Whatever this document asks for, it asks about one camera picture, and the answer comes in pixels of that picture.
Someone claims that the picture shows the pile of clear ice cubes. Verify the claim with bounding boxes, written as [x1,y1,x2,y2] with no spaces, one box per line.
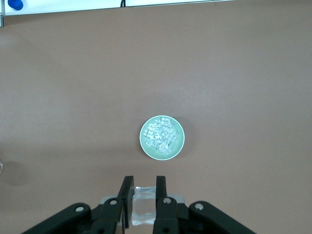
[143,117,177,155]

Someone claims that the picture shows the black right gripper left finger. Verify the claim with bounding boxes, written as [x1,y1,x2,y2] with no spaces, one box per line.
[23,175,135,234]

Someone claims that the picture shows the pale green ceramic bowl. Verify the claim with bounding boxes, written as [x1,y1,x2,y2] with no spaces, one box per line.
[139,115,185,161]

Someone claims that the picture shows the single clear ice cube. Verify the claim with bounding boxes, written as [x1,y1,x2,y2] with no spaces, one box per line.
[131,186,158,226]

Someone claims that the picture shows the blue round cap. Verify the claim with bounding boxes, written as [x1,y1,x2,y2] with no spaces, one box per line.
[7,0,24,11]

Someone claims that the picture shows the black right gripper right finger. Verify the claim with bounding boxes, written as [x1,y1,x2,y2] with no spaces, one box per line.
[153,175,256,234]

